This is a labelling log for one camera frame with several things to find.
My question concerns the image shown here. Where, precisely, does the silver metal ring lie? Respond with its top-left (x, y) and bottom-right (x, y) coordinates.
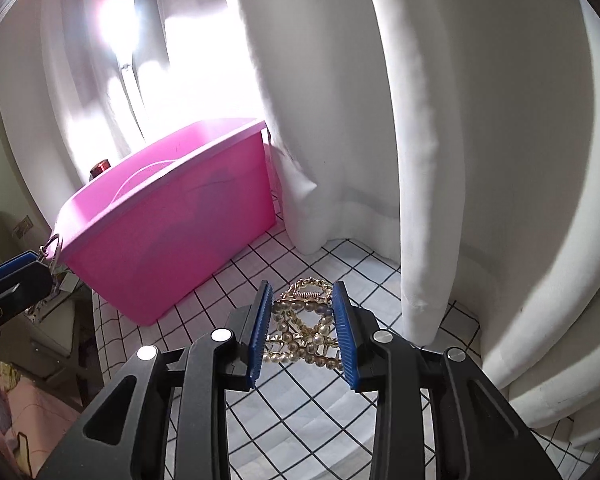
top-left (38, 232), bottom-right (66, 273)

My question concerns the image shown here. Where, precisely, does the gold pearl hair claw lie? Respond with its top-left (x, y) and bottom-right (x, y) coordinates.
top-left (263, 278), bottom-right (342, 372)

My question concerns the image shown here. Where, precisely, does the white grid bedsheet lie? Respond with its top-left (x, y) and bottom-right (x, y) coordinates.
top-left (91, 211), bottom-right (600, 480)

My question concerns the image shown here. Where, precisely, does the pink plastic basin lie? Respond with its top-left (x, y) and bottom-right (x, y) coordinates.
top-left (53, 118), bottom-right (276, 325)

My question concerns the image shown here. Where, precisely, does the red metal bottle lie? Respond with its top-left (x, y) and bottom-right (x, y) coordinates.
top-left (89, 159), bottom-right (111, 181)

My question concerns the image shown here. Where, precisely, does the white curtain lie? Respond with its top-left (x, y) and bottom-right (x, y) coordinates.
top-left (0, 0), bottom-right (600, 446)

